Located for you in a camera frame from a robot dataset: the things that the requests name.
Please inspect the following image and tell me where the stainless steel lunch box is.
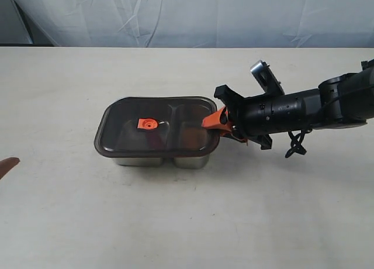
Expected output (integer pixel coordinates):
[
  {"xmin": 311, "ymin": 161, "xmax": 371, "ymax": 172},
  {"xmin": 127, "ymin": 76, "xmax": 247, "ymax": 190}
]
[{"xmin": 113, "ymin": 156, "xmax": 210, "ymax": 170}]

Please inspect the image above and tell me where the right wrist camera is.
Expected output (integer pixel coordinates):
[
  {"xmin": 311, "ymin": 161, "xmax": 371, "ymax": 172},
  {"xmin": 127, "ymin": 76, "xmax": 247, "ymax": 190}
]
[{"xmin": 250, "ymin": 60, "xmax": 285, "ymax": 96}]

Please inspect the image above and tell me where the yellow toy cheese wedge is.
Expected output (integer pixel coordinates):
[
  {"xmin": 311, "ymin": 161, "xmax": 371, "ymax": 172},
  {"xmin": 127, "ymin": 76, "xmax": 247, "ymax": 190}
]
[{"xmin": 181, "ymin": 126, "xmax": 208, "ymax": 150}]

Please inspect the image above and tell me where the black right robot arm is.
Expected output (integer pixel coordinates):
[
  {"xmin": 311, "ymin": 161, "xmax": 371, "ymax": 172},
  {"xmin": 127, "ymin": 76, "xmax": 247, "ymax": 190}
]
[{"xmin": 202, "ymin": 60, "xmax": 373, "ymax": 158}]

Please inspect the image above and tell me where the red toy sausage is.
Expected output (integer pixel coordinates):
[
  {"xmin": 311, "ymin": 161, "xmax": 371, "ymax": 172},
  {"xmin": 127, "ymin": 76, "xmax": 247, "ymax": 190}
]
[{"xmin": 146, "ymin": 129, "xmax": 165, "ymax": 150}]

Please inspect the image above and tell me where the white backdrop cloth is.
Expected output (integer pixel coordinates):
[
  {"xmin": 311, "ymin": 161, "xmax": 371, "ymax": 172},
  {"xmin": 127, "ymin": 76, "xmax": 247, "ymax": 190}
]
[{"xmin": 13, "ymin": 0, "xmax": 373, "ymax": 48}]

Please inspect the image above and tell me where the dark transparent box lid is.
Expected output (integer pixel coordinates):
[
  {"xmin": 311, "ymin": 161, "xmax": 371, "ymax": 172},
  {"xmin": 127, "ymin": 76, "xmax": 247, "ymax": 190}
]
[{"xmin": 94, "ymin": 96, "xmax": 220, "ymax": 158}]

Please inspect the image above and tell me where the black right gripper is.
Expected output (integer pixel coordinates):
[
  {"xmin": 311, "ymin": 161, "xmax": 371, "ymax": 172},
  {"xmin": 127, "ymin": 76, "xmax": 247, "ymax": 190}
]
[{"xmin": 202, "ymin": 85, "xmax": 321, "ymax": 150}]

